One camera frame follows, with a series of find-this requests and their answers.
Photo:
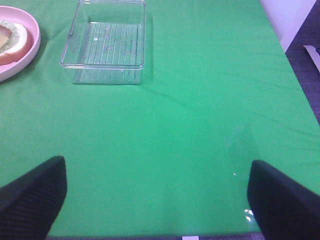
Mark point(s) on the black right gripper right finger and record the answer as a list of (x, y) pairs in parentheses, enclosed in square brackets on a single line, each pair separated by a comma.
[(283, 208)]

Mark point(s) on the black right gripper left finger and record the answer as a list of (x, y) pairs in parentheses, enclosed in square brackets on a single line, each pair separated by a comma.
[(30, 204)]

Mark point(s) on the bread slice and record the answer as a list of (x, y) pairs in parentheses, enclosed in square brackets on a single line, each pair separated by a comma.
[(22, 47)]

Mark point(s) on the yellow cheese slice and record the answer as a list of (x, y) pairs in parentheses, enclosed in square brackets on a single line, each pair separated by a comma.
[(4, 39)]

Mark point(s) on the green lettuce leaf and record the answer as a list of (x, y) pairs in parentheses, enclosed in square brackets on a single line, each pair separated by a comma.
[(13, 36)]

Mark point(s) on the white tape label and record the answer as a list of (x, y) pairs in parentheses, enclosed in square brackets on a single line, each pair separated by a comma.
[(192, 237)]

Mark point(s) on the pink round plate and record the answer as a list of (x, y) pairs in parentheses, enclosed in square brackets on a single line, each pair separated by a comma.
[(18, 15)]

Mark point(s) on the white paper sheet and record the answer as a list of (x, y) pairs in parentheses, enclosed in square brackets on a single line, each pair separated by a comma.
[(314, 55)]

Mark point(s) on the right clear plastic tray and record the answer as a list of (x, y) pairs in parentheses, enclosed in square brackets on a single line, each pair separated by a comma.
[(106, 42)]

